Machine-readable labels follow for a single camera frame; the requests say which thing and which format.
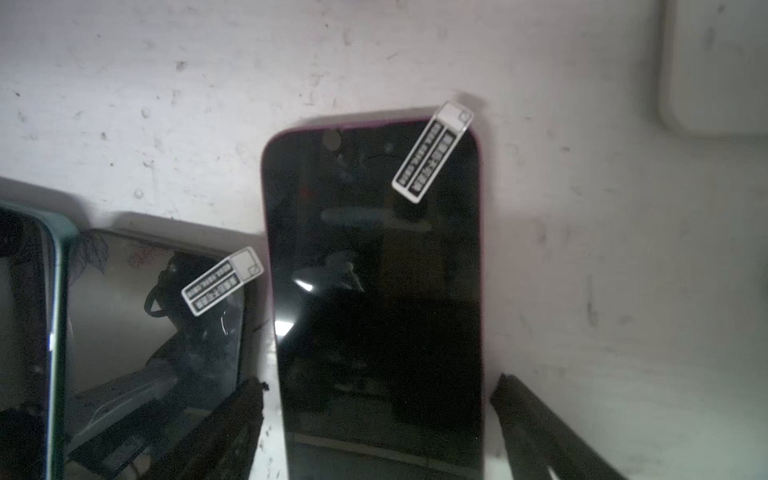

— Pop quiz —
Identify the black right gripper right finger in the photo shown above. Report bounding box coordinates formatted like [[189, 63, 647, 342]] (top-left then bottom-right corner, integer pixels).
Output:
[[490, 374, 625, 480]]

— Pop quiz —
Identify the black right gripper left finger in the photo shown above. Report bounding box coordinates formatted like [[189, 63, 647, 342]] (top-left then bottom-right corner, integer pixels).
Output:
[[143, 377, 264, 480]]

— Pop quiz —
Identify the black phone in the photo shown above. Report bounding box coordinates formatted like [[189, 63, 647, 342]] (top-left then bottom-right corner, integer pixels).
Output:
[[64, 230, 263, 479]]

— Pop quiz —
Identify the purple phone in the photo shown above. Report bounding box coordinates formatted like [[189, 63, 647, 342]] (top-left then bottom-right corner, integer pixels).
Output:
[[262, 102, 483, 479]]

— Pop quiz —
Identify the green-edged phone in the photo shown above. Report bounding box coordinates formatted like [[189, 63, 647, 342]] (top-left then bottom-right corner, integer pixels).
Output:
[[1, 200, 78, 479]]

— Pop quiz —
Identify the white folding phone stand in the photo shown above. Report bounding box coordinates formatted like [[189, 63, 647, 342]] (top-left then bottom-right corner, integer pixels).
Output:
[[659, 0, 767, 138]]

